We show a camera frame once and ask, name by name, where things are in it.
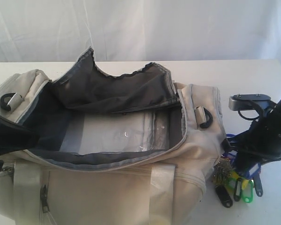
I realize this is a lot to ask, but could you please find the clear plastic bag liner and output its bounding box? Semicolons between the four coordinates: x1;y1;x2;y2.
60;111;169;155

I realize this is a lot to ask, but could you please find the bunch of coloured key tags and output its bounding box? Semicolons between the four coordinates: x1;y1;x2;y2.
210;133;264;208

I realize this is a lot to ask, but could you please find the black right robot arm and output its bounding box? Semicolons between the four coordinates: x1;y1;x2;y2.
228;94;281;174

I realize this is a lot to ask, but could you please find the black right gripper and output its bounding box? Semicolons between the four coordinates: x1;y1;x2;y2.
227;121;281;173

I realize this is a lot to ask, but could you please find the beige duffel bag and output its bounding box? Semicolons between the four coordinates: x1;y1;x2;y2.
0;48;226;225

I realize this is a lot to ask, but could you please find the white backdrop curtain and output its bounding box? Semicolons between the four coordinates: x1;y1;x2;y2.
0;0;281;62

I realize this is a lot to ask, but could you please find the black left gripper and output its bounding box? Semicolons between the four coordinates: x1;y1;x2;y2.
0;116;39;172

